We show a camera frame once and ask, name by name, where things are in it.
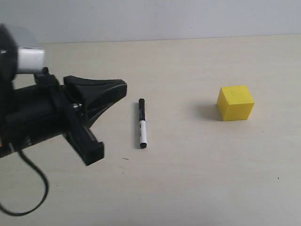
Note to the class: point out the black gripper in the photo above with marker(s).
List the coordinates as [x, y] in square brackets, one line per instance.
[47, 109]

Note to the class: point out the black and white marker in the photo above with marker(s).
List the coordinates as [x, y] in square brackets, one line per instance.
[142, 123]

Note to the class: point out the yellow foam cube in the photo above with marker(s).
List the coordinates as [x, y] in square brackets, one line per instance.
[235, 103]

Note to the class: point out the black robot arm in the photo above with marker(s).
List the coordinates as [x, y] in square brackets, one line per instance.
[21, 57]

